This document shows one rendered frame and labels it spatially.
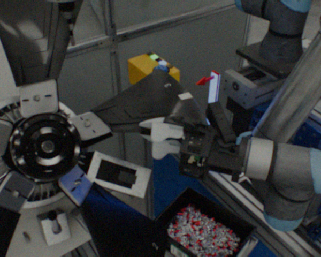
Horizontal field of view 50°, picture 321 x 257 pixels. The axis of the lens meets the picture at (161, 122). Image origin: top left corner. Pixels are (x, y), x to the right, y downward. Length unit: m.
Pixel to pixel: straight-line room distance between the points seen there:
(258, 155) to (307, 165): 0.08
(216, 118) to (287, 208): 0.21
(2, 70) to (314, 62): 0.70
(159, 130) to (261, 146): 0.19
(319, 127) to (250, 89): 0.25
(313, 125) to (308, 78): 0.55
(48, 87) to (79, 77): 0.84
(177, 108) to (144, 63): 0.40
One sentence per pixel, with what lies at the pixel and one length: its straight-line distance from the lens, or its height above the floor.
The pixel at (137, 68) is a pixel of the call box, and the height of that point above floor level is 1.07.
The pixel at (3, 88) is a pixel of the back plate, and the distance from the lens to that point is 0.92.
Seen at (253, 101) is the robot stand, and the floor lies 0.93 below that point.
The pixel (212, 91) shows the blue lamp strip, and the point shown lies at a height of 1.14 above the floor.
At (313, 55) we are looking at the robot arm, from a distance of 0.70.
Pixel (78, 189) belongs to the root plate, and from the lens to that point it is 0.70.
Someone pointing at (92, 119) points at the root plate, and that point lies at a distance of 0.73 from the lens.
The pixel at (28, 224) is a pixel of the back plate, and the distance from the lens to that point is 0.92.
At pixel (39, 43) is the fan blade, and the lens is 0.71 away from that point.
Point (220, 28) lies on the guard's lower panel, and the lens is 1.92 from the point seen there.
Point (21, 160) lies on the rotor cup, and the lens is 0.62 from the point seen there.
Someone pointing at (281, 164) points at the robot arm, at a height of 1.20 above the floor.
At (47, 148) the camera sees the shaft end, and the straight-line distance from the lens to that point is 0.63.
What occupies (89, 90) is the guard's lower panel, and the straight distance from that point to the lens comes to 1.57.
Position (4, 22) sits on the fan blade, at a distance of 0.77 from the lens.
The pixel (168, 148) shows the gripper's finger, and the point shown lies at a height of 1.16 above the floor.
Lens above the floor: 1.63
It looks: 39 degrees down
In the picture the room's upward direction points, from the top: straight up
